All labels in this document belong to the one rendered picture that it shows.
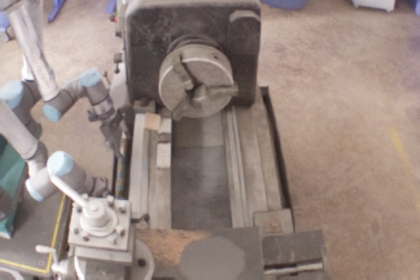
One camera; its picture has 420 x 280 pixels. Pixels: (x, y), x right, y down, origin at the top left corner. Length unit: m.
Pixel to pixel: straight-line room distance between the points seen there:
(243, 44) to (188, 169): 0.52
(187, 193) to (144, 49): 0.56
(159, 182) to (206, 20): 0.60
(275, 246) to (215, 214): 0.35
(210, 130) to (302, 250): 0.81
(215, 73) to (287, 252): 0.65
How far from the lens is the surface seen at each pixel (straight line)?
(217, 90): 1.52
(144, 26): 1.64
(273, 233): 1.40
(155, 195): 1.55
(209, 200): 1.67
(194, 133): 1.93
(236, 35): 1.60
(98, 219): 1.06
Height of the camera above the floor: 2.03
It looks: 41 degrees down
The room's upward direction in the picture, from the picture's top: 1 degrees clockwise
